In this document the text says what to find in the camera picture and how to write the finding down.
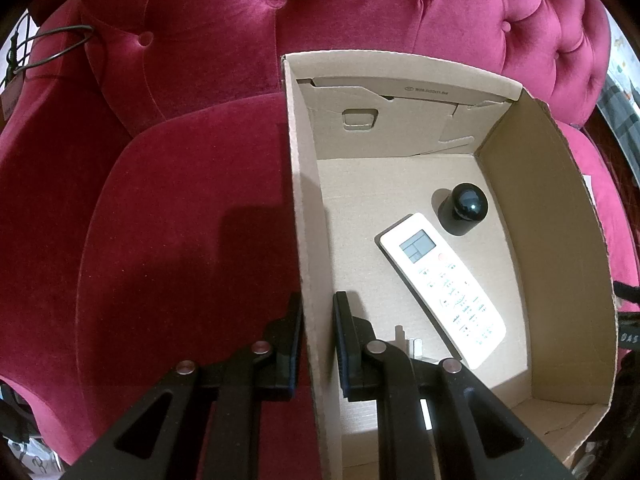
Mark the grey plaid cloth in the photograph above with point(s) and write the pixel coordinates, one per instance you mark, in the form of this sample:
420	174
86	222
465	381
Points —
622	120

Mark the small white plastic piece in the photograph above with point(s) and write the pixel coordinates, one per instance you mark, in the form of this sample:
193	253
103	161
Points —
406	344

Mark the white remote control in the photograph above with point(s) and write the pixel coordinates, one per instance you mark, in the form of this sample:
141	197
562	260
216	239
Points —
440	285

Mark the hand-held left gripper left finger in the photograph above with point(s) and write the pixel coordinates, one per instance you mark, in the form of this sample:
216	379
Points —
298	340

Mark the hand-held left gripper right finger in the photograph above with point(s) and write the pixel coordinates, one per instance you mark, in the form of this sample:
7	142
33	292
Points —
342	350

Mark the black dome-topped cylinder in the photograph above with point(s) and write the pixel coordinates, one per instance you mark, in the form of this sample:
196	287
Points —
467	202

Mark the brown paper tag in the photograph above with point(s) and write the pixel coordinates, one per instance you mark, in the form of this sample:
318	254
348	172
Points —
10	100

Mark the cardboard box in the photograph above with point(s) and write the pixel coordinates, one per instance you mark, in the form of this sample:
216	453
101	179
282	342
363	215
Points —
550	260

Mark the clear plastic bag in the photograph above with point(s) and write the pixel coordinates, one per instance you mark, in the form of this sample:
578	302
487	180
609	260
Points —
30	455

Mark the white patterned curtain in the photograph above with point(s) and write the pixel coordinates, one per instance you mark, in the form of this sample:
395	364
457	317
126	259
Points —
625	55

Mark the pink velvet tufted armchair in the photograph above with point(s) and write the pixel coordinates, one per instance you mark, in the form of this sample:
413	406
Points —
175	200

